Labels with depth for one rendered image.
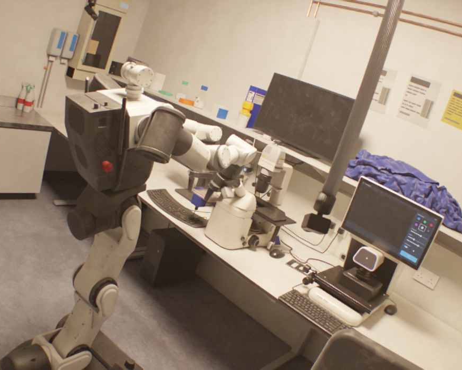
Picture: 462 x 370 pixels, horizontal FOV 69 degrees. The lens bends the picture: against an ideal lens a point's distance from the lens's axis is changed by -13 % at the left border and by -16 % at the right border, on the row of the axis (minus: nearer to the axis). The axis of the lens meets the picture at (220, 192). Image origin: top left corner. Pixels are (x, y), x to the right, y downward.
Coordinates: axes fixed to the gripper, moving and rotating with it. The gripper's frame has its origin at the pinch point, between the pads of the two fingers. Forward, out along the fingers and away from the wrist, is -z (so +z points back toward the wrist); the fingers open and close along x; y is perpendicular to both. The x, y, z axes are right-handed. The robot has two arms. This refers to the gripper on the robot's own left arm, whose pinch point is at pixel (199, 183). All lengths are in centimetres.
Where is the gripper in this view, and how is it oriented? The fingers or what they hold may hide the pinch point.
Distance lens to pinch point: 173.8
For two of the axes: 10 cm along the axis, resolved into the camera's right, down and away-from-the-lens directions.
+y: -7.3, -2.2, 6.4
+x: 6.6, 0.0, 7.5
